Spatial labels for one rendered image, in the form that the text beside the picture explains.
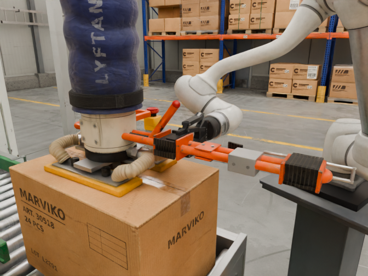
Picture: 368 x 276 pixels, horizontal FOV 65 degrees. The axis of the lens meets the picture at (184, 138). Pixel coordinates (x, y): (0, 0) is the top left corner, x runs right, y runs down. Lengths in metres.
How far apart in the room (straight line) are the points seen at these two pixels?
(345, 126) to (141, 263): 0.96
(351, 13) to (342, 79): 6.73
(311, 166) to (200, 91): 0.54
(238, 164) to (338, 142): 0.70
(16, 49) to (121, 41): 9.66
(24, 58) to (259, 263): 9.58
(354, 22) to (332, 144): 0.53
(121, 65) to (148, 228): 0.45
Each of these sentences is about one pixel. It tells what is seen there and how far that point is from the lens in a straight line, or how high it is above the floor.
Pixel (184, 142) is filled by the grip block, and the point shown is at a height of 1.09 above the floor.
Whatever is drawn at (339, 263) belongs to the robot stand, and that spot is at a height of 0.45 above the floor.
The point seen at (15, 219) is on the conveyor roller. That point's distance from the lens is 1.67.
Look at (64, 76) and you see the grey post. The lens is 3.88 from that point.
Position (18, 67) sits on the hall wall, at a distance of 10.47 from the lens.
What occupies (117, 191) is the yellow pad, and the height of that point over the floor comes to 0.97.
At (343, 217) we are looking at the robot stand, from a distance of 1.24.
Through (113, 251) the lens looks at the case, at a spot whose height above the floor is 0.84.
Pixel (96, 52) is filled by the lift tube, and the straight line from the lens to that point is 0.84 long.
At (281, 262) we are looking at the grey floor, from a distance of 2.14.
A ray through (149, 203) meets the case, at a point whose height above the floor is 0.95.
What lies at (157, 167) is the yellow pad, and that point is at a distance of 0.95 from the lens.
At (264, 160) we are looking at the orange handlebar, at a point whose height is 1.08.
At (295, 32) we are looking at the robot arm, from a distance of 1.13.
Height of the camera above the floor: 1.35
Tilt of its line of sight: 18 degrees down
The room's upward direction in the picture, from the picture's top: straight up
